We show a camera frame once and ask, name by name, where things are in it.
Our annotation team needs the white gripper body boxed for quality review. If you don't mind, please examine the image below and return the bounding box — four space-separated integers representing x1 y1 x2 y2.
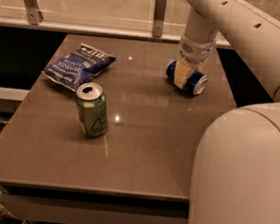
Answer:
178 34 216 64

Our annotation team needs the blue pepsi can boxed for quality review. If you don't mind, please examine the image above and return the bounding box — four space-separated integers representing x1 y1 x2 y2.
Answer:
166 60 207 96

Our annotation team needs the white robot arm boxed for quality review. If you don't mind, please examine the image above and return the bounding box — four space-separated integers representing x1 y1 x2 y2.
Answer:
182 0 280 224

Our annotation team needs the green soda can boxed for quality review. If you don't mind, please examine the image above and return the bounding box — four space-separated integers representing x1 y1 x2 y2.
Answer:
75 82 108 137

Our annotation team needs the blue chips bag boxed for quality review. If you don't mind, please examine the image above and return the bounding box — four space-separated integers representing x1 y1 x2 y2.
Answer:
42 43 115 92

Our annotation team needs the glass railing panel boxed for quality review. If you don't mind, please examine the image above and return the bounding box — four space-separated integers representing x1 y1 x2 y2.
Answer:
0 0 280 46

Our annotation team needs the middle metal railing bracket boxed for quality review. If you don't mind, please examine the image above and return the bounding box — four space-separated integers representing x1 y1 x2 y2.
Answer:
152 0 167 37

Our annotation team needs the metal railing bracket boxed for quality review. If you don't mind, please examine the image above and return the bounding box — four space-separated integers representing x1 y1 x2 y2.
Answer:
152 0 167 37
23 0 44 26

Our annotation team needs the brown table frame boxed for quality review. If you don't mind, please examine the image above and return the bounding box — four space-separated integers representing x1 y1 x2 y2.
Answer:
0 193 188 224

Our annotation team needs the left metal railing bracket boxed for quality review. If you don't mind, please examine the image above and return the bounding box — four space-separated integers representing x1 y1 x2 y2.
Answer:
23 0 44 26

